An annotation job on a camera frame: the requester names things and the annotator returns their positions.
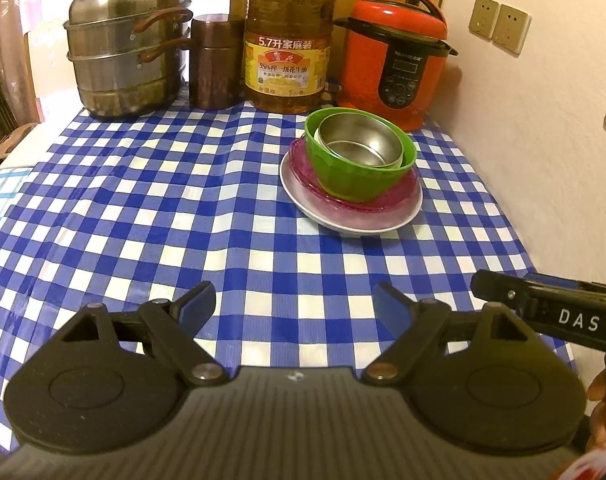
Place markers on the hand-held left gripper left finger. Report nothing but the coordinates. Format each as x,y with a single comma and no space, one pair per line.
195,307

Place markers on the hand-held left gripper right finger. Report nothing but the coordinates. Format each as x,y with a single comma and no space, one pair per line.
390,307

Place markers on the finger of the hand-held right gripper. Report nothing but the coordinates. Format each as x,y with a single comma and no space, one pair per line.
498,287
538,277

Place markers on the white ceramic plate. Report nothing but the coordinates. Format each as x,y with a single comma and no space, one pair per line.
353,222

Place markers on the large purple glass plate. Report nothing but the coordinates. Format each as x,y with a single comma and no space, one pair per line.
383,205

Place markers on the green plastic bowl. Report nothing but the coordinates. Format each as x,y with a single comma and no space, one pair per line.
353,180

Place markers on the cream plastic bowl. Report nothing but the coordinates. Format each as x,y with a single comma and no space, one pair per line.
399,162

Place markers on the stainless steel bowl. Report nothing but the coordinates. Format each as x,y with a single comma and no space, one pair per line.
363,147

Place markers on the person's right hand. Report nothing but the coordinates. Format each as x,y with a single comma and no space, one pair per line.
603,425

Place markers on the blue white checked tablecloth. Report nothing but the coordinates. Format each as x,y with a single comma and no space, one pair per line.
183,210

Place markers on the brown metal canister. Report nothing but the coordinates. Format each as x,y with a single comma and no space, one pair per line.
215,70

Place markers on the tan curved object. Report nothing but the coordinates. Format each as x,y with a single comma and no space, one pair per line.
13,142

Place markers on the red electric pressure cooker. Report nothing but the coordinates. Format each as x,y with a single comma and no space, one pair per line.
383,50

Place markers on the stainless steel steamer pot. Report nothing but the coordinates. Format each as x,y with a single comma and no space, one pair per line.
123,60

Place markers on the large cooking oil bottle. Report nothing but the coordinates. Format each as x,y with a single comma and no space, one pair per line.
288,35

